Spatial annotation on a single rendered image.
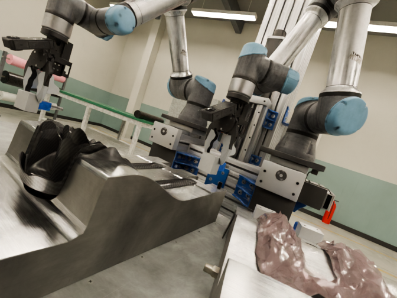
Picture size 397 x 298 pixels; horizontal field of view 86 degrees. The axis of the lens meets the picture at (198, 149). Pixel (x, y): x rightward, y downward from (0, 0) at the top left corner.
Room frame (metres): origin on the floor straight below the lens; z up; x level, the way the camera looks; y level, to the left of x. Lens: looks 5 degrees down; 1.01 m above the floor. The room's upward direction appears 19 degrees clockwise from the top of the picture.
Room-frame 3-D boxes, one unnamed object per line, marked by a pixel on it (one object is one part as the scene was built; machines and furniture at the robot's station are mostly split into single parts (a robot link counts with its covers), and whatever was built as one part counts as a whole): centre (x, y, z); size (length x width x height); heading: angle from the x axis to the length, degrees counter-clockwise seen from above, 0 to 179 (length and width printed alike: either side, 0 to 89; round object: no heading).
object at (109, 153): (0.41, 0.12, 0.92); 0.35 x 0.16 x 0.09; 149
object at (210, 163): (0.67, -0.08, 0.93); 0.13 x 0.05 x 0.05; 141
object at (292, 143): (0.85, -0.37, 1.09); 0.15 x 0.15 x 0.10
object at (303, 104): (0.84, -0.37, 1.20); 0.13 x 0.12 x 0.14; 10
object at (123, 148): (4.18, 1.91, 0.51); 2.40 x 1.13 x 1.02; 70
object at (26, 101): (0.68, 0.52, 0.93); 0.13 x 0.05 x 0.05; 163
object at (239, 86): (0.66, -0.06, 1.17); 0.08 x 0.08 x 0.05
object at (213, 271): (0.27, -0.07, 0.84); 0.02 x 0.01 x 0.02; 76
